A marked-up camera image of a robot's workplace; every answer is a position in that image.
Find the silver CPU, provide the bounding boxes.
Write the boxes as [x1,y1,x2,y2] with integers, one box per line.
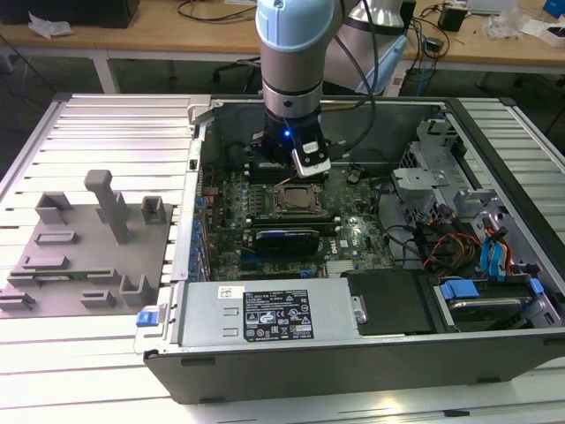
[284,188,319,211]

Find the metal socket cover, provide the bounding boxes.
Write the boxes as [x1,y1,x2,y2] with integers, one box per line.
[275,184,328,217]

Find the CPU socket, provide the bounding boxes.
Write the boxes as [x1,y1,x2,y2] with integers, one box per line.
[272,181,331,218]

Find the black office chair base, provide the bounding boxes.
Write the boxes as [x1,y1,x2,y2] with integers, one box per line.
[213,57,262,96]

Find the RAM stick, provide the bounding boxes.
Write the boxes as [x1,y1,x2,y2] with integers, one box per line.
[245,219,343,237]

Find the black graphics card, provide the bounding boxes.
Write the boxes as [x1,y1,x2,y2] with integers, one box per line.
[252,226,322,257]

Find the green motherboard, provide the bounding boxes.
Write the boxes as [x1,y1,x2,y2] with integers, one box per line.
[197,163,401,283]

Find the silver chipset heatsink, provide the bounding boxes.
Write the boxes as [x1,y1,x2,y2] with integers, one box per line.
[325,259,357,278]

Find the grey metal drive cage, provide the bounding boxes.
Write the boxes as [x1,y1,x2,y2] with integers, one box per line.
[390,117,471,231]

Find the wooden desk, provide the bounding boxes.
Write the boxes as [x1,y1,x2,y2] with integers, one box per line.
[0,0,565,95]

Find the grey power supply unit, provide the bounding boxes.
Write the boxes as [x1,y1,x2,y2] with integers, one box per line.
[176,280,362,351]

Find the black plastic cover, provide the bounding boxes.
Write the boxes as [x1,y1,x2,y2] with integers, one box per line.
[343,269,442,337]

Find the small black box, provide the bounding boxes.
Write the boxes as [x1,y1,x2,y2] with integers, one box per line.
[436,4,470,33]

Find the blue case latch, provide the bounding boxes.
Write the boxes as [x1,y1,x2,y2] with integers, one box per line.
[135,309,161,329]

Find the grey parts rack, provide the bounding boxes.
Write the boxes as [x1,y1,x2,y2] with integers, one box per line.
[0,169,177,317]

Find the hard disk blue carrier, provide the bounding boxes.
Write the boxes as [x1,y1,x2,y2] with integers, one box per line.
[434,276,546,333]

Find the large black box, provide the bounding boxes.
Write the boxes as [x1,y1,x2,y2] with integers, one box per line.
[0,0,141,28]

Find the black PC case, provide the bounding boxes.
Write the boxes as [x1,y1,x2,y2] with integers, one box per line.
[133,95,565,405]

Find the white crumpled plastic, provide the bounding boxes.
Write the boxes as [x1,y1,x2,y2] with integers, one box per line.
[27,11,74,40]

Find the clear plastic bag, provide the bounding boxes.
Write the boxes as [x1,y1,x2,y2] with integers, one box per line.
[481,7,529,42]

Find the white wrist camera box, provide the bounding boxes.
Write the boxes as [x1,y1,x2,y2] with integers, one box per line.
[290,115,334,179]

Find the blue network cable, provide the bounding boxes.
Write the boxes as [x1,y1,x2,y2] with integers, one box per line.
[418,39,432,96]

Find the red yellow power wires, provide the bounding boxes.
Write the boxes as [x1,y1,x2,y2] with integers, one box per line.
[421,229,483,271]

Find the blue flat data cable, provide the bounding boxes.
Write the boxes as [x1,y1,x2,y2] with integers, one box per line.
[478,224,516,282]

